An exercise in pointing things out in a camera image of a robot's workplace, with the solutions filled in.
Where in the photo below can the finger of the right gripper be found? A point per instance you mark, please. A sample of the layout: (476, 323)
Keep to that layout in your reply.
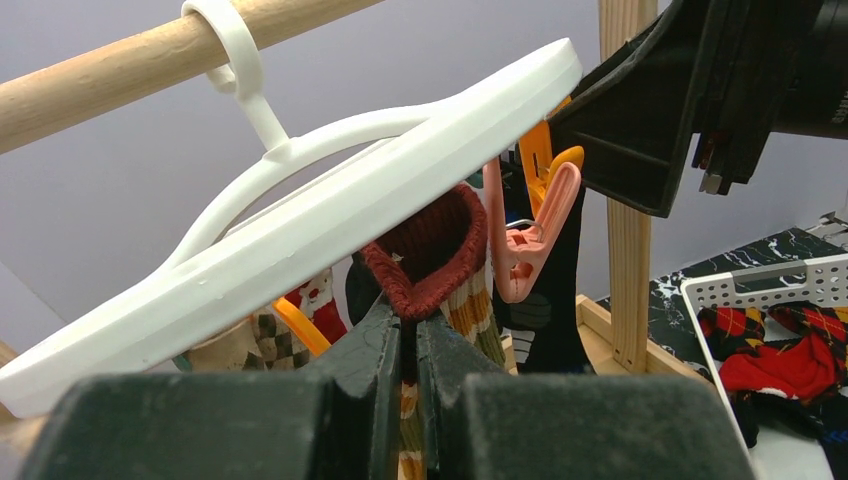
(633, 115)

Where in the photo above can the orange clothes peg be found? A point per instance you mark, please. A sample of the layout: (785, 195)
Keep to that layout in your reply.
(301, 326)

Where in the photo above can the red garment in basket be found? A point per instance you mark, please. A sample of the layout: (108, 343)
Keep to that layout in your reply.
(795, 350)

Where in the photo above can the yellow-orange clothes peg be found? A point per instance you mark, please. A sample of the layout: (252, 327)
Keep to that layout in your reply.
(539, 164)

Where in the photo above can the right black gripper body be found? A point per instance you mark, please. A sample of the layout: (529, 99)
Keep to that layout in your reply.
(777, 66)

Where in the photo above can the white round clip hanger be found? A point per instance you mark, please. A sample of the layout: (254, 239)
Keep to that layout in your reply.
(307, 203)

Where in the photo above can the striped sock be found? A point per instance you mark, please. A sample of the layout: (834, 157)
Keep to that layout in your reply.
(435, 262)

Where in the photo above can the wooden hanger rack frame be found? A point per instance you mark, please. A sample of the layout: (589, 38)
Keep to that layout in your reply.
(617, 342)

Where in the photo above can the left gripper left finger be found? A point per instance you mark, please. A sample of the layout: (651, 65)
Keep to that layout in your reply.
(336, 418)

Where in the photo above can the pink clothes peg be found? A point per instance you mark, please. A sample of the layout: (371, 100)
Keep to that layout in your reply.
(519, 250)

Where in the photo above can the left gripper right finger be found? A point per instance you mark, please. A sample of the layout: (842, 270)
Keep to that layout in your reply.
(481, 422)

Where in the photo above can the white perforated laundry basket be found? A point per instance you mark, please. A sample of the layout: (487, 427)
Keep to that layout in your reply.
(785, 438)

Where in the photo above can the red sock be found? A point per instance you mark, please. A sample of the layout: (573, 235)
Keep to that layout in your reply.
(315, 299)

